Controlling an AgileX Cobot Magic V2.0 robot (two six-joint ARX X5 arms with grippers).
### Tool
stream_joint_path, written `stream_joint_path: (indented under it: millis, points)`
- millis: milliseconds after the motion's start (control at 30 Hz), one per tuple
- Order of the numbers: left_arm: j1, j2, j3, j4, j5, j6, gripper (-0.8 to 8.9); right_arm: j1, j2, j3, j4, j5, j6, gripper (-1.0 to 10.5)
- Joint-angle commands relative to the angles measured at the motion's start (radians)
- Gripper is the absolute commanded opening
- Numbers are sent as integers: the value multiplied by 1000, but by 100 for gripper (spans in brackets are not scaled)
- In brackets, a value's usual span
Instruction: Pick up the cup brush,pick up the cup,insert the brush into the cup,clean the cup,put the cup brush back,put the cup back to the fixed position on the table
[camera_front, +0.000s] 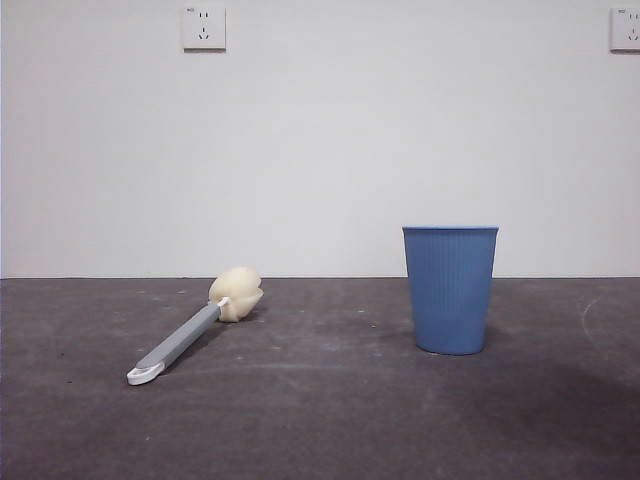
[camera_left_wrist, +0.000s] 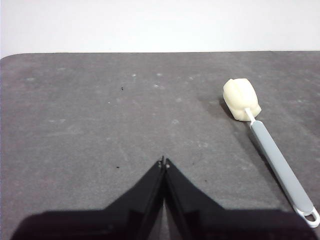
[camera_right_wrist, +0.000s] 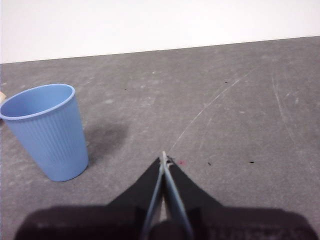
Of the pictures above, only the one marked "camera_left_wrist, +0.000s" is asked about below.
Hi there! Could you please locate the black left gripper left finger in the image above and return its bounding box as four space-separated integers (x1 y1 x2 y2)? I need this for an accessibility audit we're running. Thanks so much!
11 156 166 240

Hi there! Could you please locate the sponge cup brush grey handle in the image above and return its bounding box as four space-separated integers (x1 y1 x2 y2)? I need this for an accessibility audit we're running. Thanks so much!
222 77 320 228

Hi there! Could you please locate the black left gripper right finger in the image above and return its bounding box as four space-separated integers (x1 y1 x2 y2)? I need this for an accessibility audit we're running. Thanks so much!
164 157 320 240

